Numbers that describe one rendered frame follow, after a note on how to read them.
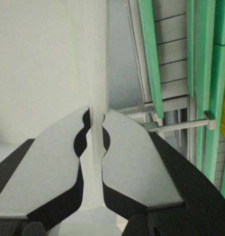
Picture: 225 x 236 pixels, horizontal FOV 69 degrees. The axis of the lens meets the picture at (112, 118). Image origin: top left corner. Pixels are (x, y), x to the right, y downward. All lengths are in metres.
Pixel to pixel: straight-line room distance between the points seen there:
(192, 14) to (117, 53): 0.22
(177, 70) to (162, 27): 0.08
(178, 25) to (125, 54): 0.17
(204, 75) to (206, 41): 0.05
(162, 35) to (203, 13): 0.09
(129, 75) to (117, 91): 0.06
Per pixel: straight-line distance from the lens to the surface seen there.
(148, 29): 0.25
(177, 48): 0.35
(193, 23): 0.32
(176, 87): 0.38
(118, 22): 0.46
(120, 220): 0.93
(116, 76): 0.49
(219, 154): 0.53
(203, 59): 0.28
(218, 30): 0.29
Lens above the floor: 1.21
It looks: 58 degrees down
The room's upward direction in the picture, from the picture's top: 174 degrees counter-clockwise
